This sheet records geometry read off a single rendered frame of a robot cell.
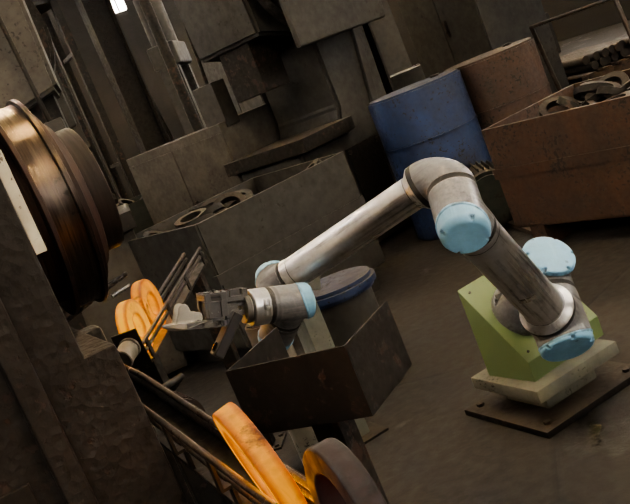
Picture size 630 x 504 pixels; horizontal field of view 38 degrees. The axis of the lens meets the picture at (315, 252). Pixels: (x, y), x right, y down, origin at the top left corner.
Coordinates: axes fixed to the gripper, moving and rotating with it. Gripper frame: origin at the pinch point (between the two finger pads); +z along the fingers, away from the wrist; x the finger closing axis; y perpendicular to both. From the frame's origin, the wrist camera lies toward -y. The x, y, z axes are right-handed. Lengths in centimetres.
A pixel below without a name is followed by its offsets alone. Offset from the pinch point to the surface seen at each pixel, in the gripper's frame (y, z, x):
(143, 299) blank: 3, -9, -53
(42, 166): 38, 28, 23
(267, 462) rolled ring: -8, 16, 95
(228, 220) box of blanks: 22, -90, -195
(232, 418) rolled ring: -2, 18, 89
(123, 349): -7.5, 3.2, -32.6
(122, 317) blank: 0.1, 0.7, -40.4
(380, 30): 193, -416, -586
